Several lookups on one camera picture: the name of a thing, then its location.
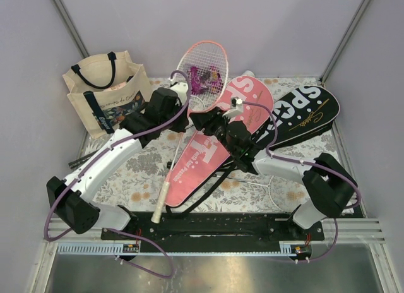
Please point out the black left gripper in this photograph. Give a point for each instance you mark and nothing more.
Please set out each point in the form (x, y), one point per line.
(185, 123)

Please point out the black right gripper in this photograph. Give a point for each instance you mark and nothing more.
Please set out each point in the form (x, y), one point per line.
(209, 120)

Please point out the pink racket cover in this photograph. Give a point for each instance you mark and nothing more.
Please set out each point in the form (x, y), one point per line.
(204, 154)

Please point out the pink frame badminton racket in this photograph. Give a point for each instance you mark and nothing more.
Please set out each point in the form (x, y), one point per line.
(206, 66)

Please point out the white shuttlecock tube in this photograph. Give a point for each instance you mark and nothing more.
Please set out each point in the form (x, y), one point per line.
(248, 74)

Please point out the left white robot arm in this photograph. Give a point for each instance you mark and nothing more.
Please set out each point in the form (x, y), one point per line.
(71, 198)

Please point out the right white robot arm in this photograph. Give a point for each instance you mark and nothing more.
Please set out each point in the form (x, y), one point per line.
(330, 188)

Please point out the purple snack packet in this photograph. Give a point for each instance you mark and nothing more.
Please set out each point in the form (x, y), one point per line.
(205, 80)

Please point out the beige canvas tote bag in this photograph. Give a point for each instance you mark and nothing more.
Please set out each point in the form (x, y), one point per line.
(104, 88)

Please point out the black racket cover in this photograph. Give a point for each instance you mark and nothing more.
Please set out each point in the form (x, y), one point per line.
(299, 115)

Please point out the floral patterned table mat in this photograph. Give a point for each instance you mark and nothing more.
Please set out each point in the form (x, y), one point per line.
(137, 182)

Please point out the white frame racket black handle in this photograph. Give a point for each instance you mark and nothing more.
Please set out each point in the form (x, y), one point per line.
(262, 193)

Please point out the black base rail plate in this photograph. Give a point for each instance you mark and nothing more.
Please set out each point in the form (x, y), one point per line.
(220, 232)

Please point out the black frame badminton racket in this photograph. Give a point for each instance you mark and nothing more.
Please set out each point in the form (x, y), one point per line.
(79, 162)

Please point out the white cable duct strip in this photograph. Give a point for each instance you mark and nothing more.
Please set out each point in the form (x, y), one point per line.
(121, 249)

